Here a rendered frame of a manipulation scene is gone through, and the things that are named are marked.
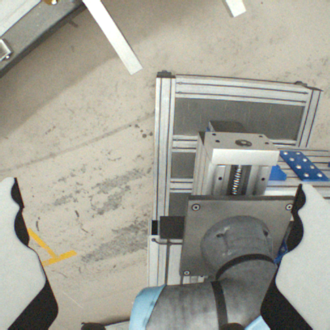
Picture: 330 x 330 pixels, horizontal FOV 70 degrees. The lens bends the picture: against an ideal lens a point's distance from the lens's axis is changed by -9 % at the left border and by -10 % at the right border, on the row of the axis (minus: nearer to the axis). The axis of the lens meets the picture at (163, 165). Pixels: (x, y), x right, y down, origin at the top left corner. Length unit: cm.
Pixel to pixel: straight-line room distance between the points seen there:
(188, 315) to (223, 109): 105
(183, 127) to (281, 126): 52
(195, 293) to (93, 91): 126
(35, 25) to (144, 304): 71
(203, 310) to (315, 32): 152
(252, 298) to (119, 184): 139
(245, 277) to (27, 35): 77
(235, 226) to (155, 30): 113
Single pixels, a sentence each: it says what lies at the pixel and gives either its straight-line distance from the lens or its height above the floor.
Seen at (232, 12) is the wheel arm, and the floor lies 86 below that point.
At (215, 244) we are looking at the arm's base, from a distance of 51.
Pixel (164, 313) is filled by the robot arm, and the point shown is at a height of 122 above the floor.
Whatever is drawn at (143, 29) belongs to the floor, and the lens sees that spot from 143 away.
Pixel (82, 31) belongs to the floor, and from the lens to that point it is 148.
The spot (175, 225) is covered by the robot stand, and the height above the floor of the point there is 91.
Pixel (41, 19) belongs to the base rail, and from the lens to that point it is 79.
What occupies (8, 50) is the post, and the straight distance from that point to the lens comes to 81.
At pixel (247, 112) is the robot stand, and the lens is 134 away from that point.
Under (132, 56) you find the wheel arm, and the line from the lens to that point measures 59.
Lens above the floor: 143
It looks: 62 degrees down
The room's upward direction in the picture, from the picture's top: 178 degrees clockwise
